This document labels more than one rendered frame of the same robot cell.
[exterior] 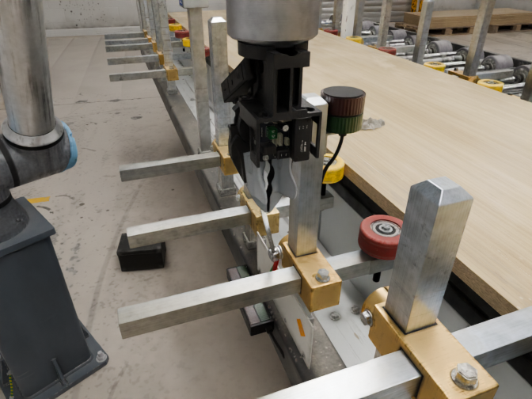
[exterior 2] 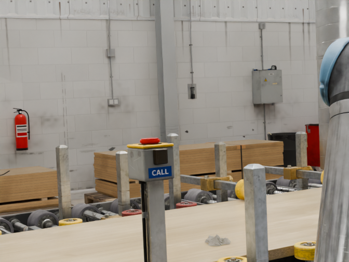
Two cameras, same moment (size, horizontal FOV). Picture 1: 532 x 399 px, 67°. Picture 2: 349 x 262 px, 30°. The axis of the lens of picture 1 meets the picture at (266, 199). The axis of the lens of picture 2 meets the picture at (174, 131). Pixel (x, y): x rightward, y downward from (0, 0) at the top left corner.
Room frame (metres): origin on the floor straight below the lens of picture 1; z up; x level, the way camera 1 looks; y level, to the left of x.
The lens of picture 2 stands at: (1.44, 1.48, 1.31)
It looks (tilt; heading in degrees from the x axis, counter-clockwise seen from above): 3 degrees down; 259
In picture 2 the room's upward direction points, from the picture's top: 3 degrees counter-clockwise
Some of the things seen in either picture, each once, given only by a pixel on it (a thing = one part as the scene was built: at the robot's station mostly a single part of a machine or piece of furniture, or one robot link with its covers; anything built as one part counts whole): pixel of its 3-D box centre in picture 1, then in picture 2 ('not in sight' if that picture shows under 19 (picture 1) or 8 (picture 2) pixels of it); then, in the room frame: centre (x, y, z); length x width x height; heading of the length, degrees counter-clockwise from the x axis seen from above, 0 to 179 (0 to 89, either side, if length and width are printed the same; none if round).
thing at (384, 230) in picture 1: (381, 253); not in sight; (0.52, -0.19, 0.85); 0.08 x 0.08 x 0.11
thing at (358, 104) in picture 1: (342, 100); not in sight; (0.54, -0.10, 1.11); 0.06 x 0.06 x 0.02
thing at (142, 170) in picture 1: (209, 161); not in sight; (0.94, 0.15, 0.82); 0.43 x 0.03 x 0.04; 110
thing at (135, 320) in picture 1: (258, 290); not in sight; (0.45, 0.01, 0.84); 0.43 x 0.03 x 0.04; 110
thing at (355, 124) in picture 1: (340, 118); not in sight; (0.54, -0.10, 1.08); 0.06 x 0.06 x 0.02
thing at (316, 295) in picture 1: (308, 267); not in sight; (0.50, -0.07, 0.85); 0.13 x 0.06 x 0.05; 20
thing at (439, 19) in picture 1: (470, 17); not in sight; (8.31, -3.86, 0.23); 2.41 x 0.77 x 0.17; 107
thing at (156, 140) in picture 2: not in sight; (149, 142); (1.23, 0.20, 1.22); 0.04 x 0.04 x 0.02
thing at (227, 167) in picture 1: (226, 154); not in sight; (0.97, 0.10, 0.83); 0.13 x 0.06 x 0.05; 20
